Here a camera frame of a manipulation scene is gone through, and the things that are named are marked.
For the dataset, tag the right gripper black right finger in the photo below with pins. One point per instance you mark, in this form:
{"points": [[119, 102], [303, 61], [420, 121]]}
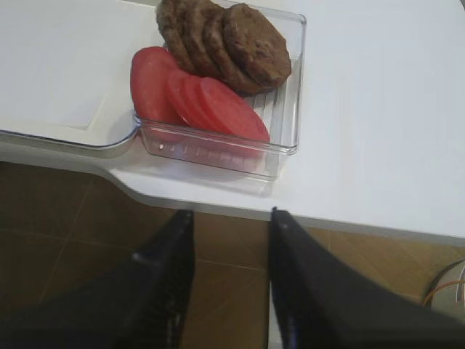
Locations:
{"points": [[320, 302]]}

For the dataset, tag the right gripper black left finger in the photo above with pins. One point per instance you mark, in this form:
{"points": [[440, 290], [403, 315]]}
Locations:
{"points": [[140, 303]]}

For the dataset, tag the clear patty and tomato container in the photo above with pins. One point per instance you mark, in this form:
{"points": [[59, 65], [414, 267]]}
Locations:
{"points": [[279, 109]]}

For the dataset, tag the red tomato slice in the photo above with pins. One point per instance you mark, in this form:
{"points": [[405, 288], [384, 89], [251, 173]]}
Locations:
{"points": [[150, 70], [199, 117], [229, 112], [174, 95]]}

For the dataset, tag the leftmost red tomato slice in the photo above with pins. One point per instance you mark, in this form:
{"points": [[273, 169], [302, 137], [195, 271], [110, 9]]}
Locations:
{"points": [[150, 70]]}

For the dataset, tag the rightmost red tomato slice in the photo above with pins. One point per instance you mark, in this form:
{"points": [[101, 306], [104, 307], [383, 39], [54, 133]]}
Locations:
{"points": [[229, 112]]}

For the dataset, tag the white rectangular serving tray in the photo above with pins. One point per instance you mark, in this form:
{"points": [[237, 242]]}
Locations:
{"points": [[65, 69]]}

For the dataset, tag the rightmost brown meat patty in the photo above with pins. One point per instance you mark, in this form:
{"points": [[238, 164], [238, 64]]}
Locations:
{"points": [[256, 46]]}

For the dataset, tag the brown meat patty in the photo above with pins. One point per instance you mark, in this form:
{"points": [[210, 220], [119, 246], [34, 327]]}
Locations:
{"points": [[167, 27], [215, 45], [196, 15], [256, 46]]}

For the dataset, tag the leftmost brown meat patty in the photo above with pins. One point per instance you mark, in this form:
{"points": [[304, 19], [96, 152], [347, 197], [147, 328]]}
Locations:
{"points": [[167, 27]]}

